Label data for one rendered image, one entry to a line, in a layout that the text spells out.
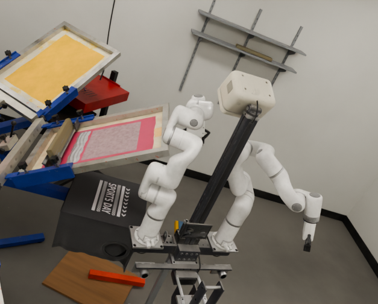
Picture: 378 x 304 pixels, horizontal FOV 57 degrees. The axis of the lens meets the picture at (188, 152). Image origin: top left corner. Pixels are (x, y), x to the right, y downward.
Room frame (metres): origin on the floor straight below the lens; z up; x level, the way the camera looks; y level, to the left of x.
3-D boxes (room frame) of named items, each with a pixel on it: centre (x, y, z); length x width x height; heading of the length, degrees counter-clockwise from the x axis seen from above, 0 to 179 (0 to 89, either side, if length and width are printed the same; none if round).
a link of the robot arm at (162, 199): (1.31, 0.03, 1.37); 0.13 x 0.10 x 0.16; 94
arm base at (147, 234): (1.30, 0.02, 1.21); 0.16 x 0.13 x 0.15; 28
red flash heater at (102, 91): (2.79, 1.04, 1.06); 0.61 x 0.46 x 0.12; 164
